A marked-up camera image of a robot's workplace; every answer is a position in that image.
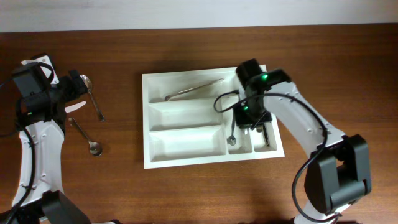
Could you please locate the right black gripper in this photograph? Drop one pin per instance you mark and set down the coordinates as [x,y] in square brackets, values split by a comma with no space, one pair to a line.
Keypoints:
[243,123]

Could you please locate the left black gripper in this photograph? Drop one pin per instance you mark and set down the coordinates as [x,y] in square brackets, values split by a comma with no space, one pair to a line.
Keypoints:
[75,92]

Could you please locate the large steel spoon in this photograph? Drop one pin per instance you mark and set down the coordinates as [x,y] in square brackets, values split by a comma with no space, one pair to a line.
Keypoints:
[89,86]

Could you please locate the steel fork dark handle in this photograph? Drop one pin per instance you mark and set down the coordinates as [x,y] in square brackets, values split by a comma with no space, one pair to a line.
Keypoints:
[266,137]

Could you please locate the white plastic knife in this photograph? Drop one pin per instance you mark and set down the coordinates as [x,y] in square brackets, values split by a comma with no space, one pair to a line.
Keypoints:
[75,107]

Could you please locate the steel teaspoon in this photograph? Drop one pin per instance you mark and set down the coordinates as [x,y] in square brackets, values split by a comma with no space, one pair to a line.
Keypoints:
[231,140]

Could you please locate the steel tongs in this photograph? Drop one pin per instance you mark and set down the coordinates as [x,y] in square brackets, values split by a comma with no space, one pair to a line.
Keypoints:
[181,92]

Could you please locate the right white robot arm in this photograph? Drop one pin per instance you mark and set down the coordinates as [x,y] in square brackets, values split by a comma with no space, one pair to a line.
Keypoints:
[336,174]

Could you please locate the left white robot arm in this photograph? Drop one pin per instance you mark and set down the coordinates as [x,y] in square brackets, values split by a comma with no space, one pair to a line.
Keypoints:
[40,192]

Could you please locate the white plastic cutlery tray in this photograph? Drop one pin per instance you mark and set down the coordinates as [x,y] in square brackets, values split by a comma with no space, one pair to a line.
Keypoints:
[191,129]

